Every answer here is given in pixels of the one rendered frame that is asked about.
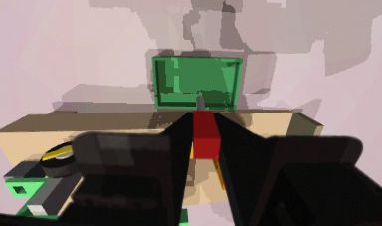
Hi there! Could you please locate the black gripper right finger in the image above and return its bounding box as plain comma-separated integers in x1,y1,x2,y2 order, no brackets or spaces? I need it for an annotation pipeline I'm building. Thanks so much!
213,113,363,226

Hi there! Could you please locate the yellow wheel chock with orange handle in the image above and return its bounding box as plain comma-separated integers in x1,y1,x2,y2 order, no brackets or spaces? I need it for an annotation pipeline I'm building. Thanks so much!
190,142,225,190

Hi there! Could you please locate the red-headed pin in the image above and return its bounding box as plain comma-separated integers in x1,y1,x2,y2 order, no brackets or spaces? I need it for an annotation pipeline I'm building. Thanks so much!
193,96,221,160

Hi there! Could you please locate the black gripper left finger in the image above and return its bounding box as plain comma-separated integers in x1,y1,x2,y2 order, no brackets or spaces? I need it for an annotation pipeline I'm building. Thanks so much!
72,112,194,226

